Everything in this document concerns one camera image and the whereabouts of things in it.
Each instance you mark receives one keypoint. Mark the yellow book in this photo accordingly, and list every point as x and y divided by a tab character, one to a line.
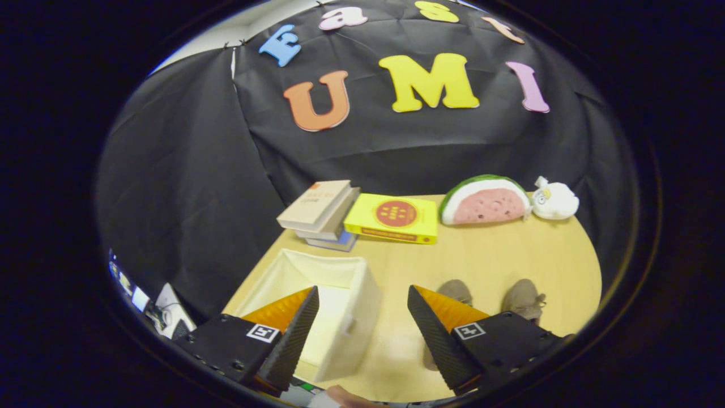
391	215

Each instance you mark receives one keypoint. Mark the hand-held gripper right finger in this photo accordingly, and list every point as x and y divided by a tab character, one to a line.
439	345

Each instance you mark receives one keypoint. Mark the beige fabric storage box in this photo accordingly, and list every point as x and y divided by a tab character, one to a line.
357	317

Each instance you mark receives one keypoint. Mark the white plush toy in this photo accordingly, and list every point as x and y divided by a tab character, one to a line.
555	199

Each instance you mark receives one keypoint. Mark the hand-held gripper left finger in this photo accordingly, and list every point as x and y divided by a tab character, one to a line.
294	340

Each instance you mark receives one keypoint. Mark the pale blue book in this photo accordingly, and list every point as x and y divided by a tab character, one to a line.
337	243

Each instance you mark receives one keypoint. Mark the beige paperback book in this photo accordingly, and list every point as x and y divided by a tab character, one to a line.
314	204

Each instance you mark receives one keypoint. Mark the thick cream book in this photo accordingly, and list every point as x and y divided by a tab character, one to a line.
334	224

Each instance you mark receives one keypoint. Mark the white sheet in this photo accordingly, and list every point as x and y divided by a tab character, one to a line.
170	306

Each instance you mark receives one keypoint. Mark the watermelon plush toy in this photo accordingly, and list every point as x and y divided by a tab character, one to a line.
487	204

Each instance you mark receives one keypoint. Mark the brown fuzzy shoe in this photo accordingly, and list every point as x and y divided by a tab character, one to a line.
524	297
457	290

